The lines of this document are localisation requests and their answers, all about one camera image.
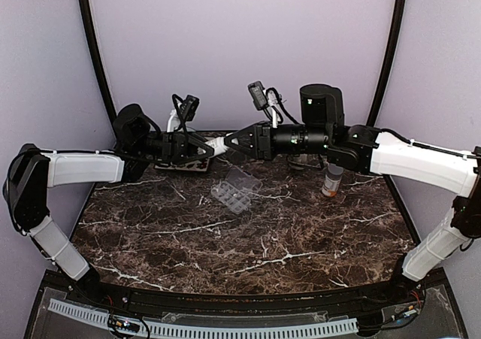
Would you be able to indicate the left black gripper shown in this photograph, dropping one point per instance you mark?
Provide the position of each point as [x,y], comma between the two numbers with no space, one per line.
[176,148]

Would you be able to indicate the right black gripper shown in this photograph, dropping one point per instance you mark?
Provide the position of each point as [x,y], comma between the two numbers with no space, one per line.
[261,136]

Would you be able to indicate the small white pill bottle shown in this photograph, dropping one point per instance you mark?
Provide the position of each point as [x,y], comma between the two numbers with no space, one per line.
[218,146]

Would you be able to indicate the clear plastic pill organizer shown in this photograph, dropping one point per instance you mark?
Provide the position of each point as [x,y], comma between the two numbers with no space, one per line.
[236,181]

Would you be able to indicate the orange pill bottle grey cap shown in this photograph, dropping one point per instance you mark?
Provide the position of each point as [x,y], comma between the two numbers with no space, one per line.
[333,176]

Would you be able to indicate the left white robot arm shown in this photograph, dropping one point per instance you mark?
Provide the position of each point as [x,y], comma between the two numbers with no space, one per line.
[139,144]

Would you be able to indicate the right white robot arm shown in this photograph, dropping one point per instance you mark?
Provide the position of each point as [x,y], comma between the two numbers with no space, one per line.
[368,150]

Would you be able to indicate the floral square plate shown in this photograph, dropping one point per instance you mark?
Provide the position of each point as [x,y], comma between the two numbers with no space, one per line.
[195,166]

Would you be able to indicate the beige ceramic mug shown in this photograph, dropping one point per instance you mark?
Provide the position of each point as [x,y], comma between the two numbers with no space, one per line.
[298,162]

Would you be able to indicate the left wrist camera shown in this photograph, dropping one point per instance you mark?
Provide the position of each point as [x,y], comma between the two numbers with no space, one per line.
[184,111]

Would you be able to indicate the left black frame post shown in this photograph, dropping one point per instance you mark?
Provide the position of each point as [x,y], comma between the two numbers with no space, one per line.
[96,59]

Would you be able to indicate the black frame post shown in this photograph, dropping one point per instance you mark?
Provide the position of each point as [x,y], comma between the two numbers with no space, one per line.
[96,59]
[388,60]

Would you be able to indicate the white slotted cable duct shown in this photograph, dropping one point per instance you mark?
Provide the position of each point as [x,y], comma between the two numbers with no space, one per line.
[182,325]

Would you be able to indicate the right black frame post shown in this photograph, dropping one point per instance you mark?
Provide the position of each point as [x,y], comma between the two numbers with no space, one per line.
[388,60]

